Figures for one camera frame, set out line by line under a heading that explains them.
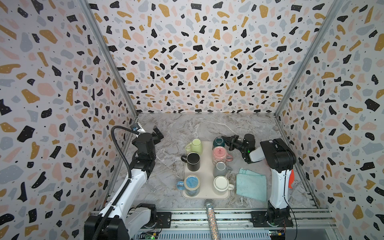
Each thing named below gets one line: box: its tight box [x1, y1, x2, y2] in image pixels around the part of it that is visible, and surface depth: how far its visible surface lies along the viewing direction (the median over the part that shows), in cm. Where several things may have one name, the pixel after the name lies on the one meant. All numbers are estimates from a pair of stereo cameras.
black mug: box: [180, 152, 201, 172], surface depth 88 cm
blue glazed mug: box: [176, 175, 200, 197], surface depth 77 cm
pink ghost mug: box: [212, 146, 234, 165], surface depth 88 cm
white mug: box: [213, 175, 235, 192], surface depth 80 cm
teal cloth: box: [236, 167, 267, 202], surface depth 86 cm
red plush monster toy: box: [288, 169, 295, 189], surface depth 87 cm
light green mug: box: [185, 138, 203, 155], surface depth 95 cm
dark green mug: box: [212, 136, 226, 150], surface depth 94 cm
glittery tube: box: [204, 200, 221, 240], surface depth 73 cm
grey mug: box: [213, 161, 228, 178], surface depth 84 cm
